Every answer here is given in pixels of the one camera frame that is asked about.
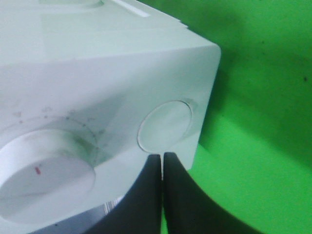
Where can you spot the white microwave oven body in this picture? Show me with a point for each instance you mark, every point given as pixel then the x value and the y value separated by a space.
pixel 97 68

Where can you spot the round white door release button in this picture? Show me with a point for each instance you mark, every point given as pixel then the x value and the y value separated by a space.
pixel 164 126

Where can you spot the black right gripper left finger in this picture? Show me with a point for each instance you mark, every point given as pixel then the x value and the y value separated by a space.
pixel 140 210

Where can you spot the lower white microwave knob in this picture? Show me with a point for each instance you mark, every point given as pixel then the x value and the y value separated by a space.
pixel 44 175

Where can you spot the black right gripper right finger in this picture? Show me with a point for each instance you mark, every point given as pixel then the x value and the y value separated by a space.
pixel 189 210

